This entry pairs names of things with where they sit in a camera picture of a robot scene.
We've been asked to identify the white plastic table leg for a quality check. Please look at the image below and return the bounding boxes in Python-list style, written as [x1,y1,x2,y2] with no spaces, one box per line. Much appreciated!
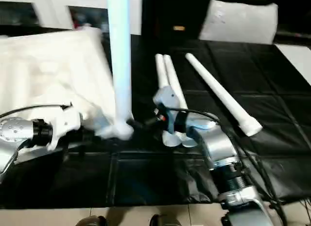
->
[162,54,199,148]
[185,53,263,137]
[106,0,135,139]
[155,53,182,148]

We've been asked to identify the white plastic table top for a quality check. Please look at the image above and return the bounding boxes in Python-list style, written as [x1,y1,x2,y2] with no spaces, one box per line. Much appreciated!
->
[0,26,135,165]

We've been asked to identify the dark brown rounded object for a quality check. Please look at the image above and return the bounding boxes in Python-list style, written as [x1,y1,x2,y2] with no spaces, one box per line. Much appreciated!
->
[150,213,182,226]
[78,215,108,226]

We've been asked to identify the black work mat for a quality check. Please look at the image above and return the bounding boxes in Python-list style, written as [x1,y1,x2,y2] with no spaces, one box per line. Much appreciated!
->
[0,24,311,209]

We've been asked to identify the black cabinet with gold label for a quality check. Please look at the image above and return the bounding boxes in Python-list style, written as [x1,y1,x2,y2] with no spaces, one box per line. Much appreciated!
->
[140,0,212,41]

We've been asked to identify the white cabinet with glass doors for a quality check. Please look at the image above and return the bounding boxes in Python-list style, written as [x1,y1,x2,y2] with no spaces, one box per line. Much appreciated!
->
[0,0,143,36]

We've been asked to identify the white flat board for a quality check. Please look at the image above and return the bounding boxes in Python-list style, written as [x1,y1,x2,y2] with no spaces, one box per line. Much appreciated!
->
[276,44,311,87]

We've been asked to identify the black horizontal bar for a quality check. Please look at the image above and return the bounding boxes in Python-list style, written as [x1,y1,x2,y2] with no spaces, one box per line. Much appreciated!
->
[276,30,311,42]

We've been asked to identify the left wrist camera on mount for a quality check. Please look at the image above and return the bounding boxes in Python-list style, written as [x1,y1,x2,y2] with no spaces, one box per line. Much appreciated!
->
[46,104,82,153]

